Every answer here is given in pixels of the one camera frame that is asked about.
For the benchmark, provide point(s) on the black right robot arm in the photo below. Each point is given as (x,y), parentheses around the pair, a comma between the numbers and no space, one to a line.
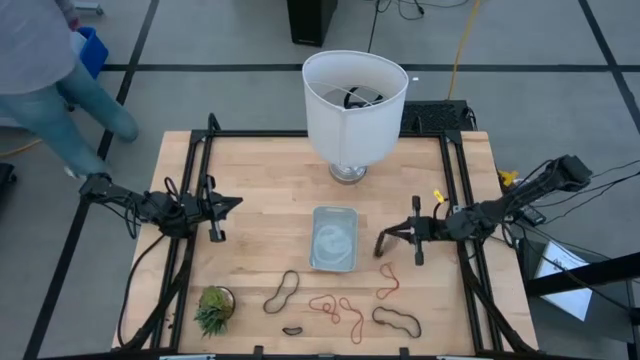
(525,192)

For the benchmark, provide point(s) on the wavy black rubber band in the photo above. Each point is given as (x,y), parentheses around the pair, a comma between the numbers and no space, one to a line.
(395,311)

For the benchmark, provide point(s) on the grey wheeled base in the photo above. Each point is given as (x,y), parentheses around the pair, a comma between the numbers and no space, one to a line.
(89,7)

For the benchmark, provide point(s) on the small black device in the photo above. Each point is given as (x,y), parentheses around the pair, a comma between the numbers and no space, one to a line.
(532,215)

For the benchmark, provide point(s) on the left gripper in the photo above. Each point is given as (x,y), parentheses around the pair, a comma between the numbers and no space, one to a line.
(216,220)

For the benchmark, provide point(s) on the blue plastic bin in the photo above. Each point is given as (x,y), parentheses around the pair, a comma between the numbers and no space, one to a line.
(96,52)

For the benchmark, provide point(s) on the long black rubber band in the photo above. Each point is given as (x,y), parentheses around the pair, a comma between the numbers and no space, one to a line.
(290,271)

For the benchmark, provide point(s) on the yellow clamp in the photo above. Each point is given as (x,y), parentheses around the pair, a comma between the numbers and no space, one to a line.
(507,177)

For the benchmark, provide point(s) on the white lamp shade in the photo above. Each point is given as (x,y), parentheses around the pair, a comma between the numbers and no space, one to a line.
(350,130)

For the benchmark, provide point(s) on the white plastic bin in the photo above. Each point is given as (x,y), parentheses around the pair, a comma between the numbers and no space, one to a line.
(334,240)

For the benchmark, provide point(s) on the yellow tag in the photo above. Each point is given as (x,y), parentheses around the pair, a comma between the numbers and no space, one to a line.
(439,196)

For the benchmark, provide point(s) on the person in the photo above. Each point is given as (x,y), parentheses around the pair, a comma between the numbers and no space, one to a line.
(30,45)

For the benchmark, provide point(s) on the potted green succulent plant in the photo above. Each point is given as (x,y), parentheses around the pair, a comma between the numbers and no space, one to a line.
(214,310)

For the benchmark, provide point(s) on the small thick black rubber band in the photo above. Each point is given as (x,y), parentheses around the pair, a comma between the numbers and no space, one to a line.
(287,330)

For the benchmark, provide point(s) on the black perforated box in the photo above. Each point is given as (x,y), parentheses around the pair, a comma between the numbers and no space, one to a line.
(435,117)

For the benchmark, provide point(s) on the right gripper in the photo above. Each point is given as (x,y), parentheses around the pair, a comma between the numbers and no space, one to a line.
(425,229)

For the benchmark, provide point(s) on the twisted red rubber band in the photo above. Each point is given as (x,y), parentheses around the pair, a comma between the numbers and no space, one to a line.
(398,285)

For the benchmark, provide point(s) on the silver lamp base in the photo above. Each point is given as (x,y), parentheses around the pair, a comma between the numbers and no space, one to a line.
(348,173)

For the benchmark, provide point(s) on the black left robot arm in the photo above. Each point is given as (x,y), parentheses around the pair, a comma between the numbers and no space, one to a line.
(125,197)

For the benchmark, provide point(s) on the black aluminium table frame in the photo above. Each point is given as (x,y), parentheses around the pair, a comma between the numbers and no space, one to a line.
(465,280)

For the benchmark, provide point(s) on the black speaker box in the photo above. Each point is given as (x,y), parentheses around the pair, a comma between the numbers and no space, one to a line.
(310,20)

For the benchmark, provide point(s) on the black metal bar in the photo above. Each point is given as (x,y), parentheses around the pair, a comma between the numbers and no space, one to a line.
(585,275)

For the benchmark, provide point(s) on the curled red rubber band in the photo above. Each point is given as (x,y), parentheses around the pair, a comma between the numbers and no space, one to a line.
(320,298)

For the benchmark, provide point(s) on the long red rubber band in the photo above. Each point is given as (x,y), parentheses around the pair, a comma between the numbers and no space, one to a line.
(361,320)

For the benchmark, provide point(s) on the white paper sheet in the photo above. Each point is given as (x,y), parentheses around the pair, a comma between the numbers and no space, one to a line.
(562,280)

